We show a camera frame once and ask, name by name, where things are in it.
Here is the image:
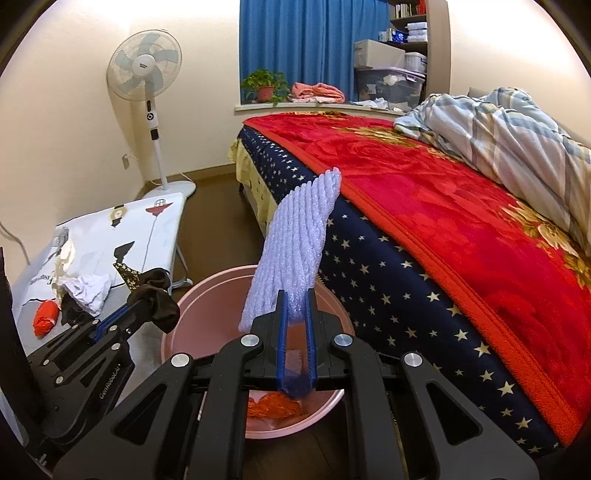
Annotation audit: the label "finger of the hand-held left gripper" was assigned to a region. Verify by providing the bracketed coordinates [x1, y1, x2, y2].
[92, 310, 139, 344]
[121, 290, 157, 321]

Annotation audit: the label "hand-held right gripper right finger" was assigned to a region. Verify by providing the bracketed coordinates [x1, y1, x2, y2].
[302, 288, 541, 480]

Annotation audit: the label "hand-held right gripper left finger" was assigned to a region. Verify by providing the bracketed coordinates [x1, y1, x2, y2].
[54, 290, 290, 480]

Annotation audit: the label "dark brown cloth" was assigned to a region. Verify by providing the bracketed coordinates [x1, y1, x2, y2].
[131, 268, 181, 334]
[60, 295, 93, 326]

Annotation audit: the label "black foil wrapper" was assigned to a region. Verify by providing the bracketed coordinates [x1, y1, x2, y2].
[113, 262, 141, 292]

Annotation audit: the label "white paper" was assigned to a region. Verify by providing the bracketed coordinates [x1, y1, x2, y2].
[62, 273, 112, 317]

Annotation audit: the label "red orange plastic wrapper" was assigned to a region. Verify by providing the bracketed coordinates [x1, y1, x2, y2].
[33, 300, 61, 337]

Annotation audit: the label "pink plastic bin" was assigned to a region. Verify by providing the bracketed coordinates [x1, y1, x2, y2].
[161, 264, 356, 439]

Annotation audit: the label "purple foam wrap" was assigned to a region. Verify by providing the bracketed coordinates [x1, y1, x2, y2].
[240, 167, 342, 400]

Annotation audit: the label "ironing board with printed cover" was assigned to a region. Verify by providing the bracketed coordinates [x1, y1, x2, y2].
[9, 191, 188, 356]

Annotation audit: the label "yellow bed skirt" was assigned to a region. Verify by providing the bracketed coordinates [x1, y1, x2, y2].
[228, 138, 278, 236]

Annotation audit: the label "white standing fan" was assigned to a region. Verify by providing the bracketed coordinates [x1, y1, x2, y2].
[106, 30, 197, 200]

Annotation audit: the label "pink folded clothes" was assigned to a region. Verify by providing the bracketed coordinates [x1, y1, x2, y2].
[290, 82, 346, 104]

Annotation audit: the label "potted green plant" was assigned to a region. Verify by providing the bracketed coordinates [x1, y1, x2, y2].
[241, 69, 291, 106]

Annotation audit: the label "clear storage box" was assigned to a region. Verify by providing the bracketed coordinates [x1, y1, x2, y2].
[355, 67, 426, 103]

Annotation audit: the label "blue striped quilt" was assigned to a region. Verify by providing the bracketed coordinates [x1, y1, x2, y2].
[393, 88, 591, 257]

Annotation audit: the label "grey cardboard box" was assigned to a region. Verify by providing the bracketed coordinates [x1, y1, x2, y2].
[353, 39, 407, 70]

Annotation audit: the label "blue curtain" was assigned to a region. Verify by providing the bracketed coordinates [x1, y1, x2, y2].
[239, 0, 393, 104]

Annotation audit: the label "wooden bookshelf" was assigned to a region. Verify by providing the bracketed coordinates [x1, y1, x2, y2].
[387, 0, 451, 100]

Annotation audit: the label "grey table frame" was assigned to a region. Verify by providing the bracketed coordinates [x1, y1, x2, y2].
[170, 231, 195, 291]

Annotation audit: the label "grey wall cable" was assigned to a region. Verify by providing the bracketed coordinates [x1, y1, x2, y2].
[0, 222, 31, 266]

